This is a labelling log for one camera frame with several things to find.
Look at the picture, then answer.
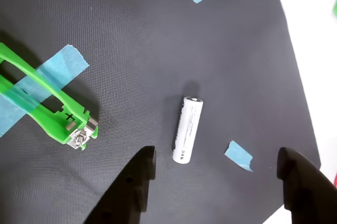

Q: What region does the dark grey textured mat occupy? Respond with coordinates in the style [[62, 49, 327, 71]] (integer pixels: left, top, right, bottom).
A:
[[0, 0, 322, 224]]

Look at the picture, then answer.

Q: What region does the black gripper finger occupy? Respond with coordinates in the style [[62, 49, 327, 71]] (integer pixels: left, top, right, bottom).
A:
[[276, 147, 337, 224], [83, 145, 157, 224]]

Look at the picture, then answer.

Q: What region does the long blue masking tape strip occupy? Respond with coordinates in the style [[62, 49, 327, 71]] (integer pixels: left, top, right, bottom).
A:
[[0, 44, 90, 138]]

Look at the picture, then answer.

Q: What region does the white AA battery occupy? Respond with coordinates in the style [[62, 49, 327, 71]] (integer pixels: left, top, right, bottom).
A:
[[172, 96, 204, 165]]

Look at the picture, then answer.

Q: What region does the green battery holder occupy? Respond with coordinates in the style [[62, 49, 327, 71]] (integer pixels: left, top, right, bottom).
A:
[[0, 42, 100, 151]]

